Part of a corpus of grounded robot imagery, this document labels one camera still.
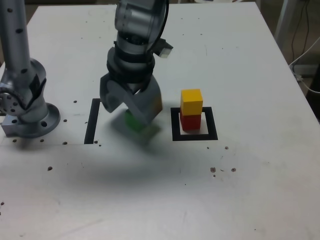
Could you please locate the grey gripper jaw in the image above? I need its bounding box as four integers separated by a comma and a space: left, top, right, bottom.
124, 76, 164, 127
99, 72, 132, 114

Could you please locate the green cube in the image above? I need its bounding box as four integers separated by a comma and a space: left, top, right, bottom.
124, 109, 161, 138

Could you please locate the yellow cube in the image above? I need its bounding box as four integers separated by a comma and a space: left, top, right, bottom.
180, 88, 203, 116

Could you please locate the red cube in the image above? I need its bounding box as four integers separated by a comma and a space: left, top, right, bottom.
179, 112, 202, 131

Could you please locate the black tape square outline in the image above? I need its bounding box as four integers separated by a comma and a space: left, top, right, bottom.
170, 106, 219, 142

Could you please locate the black tape strip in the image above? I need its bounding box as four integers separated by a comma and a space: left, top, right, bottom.
83, 98, 101, 145

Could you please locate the grey gripper camera box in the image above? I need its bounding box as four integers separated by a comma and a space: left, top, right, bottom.
154, 37, 175, 60

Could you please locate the white cable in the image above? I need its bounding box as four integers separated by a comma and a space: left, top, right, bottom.
289, 36, 320, 94

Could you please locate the thin black hanging cable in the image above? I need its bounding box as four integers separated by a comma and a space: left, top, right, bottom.
302, 0, 310, 57
291, 0, 309, 65

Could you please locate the white metal frame post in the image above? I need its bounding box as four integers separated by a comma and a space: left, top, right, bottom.
274, 0, 292, 45

